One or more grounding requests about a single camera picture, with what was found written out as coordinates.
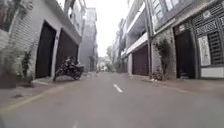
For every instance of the green bush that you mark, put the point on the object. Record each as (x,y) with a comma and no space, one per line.
(13,65)

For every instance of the paved roadside strip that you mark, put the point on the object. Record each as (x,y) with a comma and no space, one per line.
(186,85)
(16,91)

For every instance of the row of buildings with shutters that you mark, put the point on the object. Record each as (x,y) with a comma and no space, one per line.
(186,33)

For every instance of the white brick building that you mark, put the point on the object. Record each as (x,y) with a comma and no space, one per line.
(33,30)

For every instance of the tall grey building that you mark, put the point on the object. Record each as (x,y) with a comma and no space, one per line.
(89,40)

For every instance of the black motorcycle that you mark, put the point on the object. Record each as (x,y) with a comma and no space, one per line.
(70,70)

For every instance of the distant trees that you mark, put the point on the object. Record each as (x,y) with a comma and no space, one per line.
(109,55)

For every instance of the climbing plant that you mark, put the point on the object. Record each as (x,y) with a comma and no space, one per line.
(163,56)

